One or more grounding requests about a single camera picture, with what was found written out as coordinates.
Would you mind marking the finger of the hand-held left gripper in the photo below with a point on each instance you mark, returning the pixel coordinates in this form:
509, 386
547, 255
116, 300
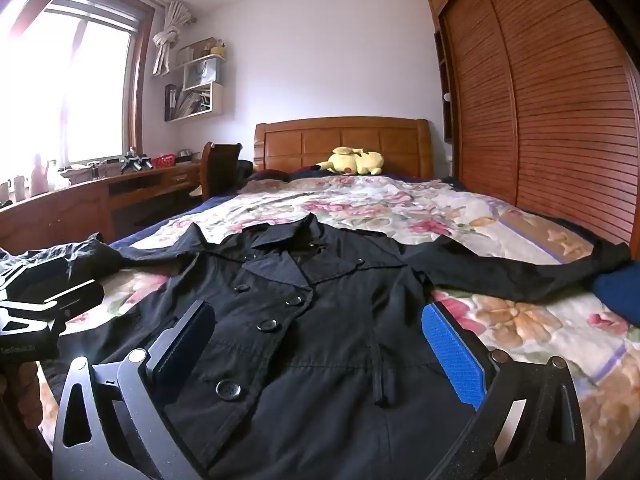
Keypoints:
42, 275
75, 297

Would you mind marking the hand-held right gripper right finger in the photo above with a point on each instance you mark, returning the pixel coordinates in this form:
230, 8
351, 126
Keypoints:
450, 350

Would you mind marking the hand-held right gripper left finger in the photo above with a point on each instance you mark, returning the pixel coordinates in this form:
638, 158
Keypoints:
182, 350

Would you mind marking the black coat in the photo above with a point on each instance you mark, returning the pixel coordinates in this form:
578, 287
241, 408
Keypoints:
310, 340

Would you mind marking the person's left forearm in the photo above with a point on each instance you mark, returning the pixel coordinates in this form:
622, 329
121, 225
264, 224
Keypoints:
20, 395

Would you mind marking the wooden desk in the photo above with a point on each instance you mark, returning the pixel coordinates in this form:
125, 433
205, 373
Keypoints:
75, 210

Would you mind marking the pink bottle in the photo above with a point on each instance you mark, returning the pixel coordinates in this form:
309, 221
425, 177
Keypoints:
39, 177

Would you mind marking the white bottle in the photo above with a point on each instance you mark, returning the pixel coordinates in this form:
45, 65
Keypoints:
53, 175

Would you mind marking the black gadget on stand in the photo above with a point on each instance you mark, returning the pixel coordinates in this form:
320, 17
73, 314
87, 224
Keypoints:
134, 161

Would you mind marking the floral blanket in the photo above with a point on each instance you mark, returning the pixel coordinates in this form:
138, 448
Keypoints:
390, 210

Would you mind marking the red basket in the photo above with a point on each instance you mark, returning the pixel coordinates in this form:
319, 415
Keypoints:
163, 162

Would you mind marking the navy blue cloth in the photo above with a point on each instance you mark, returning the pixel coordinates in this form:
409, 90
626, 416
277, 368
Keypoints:
620, 295

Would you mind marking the wooden chair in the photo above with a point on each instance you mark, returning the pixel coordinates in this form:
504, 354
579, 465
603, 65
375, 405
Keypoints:
220, 170

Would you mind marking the dark navy bedding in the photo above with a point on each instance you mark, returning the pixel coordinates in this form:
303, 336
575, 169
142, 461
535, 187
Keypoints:
260, 174

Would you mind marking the window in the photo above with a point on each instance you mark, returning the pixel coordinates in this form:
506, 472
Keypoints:
95, 85

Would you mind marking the yellow plush toy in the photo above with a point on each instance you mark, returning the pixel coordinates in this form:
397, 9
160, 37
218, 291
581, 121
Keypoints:
355, 161

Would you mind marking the wooden bed headboard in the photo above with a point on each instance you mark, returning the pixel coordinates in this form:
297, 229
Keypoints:
320, 142

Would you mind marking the white paper bag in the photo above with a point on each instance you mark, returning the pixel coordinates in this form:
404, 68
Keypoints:
204, 71

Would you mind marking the tied beige curtain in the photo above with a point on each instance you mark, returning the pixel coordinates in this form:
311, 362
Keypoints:
167, 40

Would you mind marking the wooden slatted wardrobe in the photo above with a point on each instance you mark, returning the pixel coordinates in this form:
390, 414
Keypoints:
550, 100

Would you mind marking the white wall shelf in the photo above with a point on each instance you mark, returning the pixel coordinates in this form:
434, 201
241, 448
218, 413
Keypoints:
200, 100

